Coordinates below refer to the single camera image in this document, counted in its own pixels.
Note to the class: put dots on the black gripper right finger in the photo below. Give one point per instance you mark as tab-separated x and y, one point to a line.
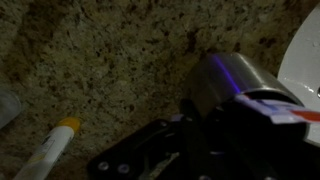
277	151

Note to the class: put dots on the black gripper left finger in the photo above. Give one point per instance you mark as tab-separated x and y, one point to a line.
179	141

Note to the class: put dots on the white toothpaste tube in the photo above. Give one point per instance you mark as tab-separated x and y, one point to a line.
280	112

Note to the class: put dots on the silver metal cup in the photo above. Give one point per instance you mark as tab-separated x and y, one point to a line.
219	77

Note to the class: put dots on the white oval sink basin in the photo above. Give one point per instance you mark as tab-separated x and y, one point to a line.
300	69

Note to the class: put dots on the white yellow-capped cream tube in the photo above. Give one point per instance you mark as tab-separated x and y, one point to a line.
48	152

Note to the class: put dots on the clear plastic bottle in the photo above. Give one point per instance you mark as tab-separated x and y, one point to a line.
10	107

